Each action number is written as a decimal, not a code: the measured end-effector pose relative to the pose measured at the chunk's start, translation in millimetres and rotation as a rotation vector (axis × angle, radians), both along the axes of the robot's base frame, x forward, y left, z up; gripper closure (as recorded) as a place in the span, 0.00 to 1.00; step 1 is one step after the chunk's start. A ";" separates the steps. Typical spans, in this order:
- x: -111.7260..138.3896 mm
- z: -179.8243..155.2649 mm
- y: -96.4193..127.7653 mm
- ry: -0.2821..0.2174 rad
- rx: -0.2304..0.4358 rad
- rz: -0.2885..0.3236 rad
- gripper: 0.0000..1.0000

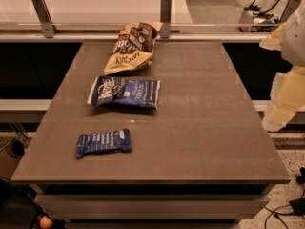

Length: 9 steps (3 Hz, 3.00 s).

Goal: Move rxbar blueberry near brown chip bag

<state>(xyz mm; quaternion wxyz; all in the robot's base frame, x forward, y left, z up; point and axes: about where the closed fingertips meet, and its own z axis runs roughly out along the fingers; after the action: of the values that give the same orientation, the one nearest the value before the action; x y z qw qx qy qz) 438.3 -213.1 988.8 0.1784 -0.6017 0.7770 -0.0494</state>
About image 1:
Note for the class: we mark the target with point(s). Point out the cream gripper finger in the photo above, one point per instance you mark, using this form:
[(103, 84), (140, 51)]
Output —
[(287, 98), (274, 41)]

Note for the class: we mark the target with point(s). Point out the blue rxbar blueberry wrapper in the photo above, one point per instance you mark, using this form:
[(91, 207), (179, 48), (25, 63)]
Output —
[(103, 143)]

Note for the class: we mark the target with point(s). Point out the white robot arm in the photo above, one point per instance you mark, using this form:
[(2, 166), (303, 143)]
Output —
[(293, 39)]

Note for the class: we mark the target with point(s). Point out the brown chip bag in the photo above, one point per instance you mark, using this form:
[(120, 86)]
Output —
[(133, 49)]

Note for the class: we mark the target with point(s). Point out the blue kettle chip bag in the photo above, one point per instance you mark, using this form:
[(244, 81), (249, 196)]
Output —
[(141, 93)]

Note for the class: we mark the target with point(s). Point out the orange ball on floor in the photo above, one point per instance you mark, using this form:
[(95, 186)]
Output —
[(45, 223)]

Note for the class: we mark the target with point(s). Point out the dark round bin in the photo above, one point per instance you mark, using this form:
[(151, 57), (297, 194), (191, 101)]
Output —
[(16, 149)]

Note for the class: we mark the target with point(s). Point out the background robot base with cables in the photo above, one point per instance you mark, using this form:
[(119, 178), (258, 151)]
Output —
[(255, 18)]

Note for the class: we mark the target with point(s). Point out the right metal rail bracket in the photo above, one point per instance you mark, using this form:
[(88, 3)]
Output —
[(290, 8)]

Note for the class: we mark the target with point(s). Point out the metal rail bracket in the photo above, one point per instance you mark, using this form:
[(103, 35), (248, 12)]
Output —
[(165, 18), (290, 8), (48, 29)]

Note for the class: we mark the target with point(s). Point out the middle metal rail bracket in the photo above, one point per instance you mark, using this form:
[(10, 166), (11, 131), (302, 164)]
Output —
[(165, 18)]

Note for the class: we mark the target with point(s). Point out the left metal rail bracket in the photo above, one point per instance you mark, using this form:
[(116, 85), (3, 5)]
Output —
[(48, 29)]

